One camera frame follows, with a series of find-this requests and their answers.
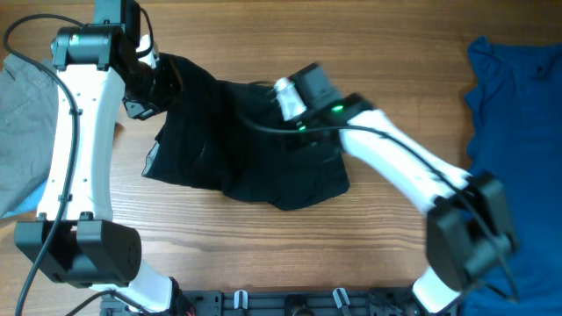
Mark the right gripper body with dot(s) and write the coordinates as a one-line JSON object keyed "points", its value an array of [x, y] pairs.
{"points": [[303, 141]]}

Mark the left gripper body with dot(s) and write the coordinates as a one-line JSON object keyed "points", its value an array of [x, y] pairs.
{"points": [[143, 105]]}

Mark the black t-shirt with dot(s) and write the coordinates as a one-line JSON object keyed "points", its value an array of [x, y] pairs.
{"points": [[204, 145]]}

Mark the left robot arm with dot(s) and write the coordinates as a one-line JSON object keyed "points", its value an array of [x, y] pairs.
{"points": [[98, 68]]}

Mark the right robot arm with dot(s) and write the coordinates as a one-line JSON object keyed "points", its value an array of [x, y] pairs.
{"points": [[469, 228]]}

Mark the grey folded trousers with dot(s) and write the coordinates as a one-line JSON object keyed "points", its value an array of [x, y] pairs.
{"points": [[29, 107]]}

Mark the light blue jeans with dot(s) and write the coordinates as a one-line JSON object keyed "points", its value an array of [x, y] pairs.
{"points": [[28, 204]]}

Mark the blue shirt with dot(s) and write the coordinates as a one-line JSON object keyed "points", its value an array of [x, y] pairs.
{"points": [[516, 114]]}

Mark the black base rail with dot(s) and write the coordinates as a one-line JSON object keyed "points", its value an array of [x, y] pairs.
{"points": [[338, 302]]}

